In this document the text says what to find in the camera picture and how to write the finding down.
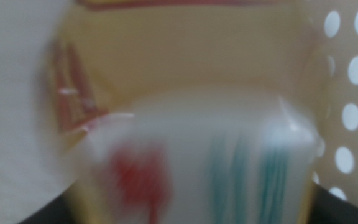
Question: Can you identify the white perforated plastic basket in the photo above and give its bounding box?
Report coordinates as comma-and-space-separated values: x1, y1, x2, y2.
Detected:
303, 0, 358, 218

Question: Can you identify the yellow tea bottle green label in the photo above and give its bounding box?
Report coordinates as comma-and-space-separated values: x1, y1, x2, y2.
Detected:
40, 0, 328, 224

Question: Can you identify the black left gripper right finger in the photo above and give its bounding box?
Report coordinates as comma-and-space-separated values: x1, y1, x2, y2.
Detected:
309, 182, 358, 224

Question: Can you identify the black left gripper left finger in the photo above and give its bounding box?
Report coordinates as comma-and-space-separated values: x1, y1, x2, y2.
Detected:
17, 188, 80, 224

